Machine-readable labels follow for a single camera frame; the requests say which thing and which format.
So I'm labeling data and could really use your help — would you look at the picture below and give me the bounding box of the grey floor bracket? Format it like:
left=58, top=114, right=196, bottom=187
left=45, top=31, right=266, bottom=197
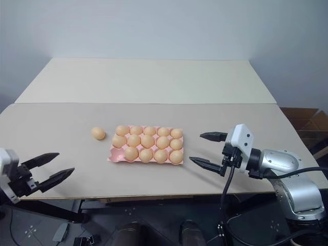
left=52, top=222, right=70, bottom=243

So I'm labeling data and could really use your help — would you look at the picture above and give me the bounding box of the pink egg carton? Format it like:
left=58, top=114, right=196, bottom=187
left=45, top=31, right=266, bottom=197
left=106, top=125, right=185, bottom=165

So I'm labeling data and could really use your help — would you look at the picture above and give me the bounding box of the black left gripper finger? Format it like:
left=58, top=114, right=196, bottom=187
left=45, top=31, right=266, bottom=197
left=20, top=152, right=60, bottom=172
left=38, top=167, right=76, bottom=194

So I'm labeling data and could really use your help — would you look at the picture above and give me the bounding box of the dark rounded shape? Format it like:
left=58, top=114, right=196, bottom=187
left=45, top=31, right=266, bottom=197
left=116, top=222, right=148, bottom=246
left=179, top=219, right=207, bottom=246

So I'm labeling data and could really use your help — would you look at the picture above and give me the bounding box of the brown cardboard box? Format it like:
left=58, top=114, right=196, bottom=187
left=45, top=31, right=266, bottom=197
left=280, top=107, right=328, bottom=161

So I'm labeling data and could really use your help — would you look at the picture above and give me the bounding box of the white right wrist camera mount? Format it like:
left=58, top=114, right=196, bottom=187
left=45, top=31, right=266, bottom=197
left=224, top=124, right=255, bottom=172

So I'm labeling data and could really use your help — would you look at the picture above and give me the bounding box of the black table frame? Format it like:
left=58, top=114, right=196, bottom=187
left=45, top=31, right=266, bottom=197
left=19, top=197, right=91, bottom=224

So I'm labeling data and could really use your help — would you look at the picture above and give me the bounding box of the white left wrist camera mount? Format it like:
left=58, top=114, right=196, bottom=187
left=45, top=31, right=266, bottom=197
left=0, top=148, right=21, bottom=204

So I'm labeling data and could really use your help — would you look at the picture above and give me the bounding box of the small black floor object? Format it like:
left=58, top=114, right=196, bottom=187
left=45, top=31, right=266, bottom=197
left=74, top=236, right=101, bottom=246

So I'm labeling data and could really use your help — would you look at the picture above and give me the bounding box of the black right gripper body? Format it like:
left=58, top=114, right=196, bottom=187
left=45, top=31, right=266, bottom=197
left=220, top=145, right=243, bottom=177

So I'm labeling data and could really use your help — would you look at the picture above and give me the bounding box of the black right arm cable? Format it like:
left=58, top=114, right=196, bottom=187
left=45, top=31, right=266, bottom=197
left=248, top=166, right=328, bottom=180
left=219, top=163, right=237, bottom=246

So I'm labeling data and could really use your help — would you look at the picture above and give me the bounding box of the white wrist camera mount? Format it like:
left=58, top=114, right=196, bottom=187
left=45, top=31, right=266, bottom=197
left=224, top=124, right=255, bottom=172
left=0, top=148, right=21, bottom=204

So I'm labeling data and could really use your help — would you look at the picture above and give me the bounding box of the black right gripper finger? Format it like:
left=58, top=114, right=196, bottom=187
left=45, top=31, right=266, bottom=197
left=189, top=156, right=227, bottom=177
left=199, top=131, right=229, bottom=143

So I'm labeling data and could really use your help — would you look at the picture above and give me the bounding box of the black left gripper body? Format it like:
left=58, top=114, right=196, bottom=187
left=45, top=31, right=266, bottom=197
left=8, top=165, right=42, bottom=198

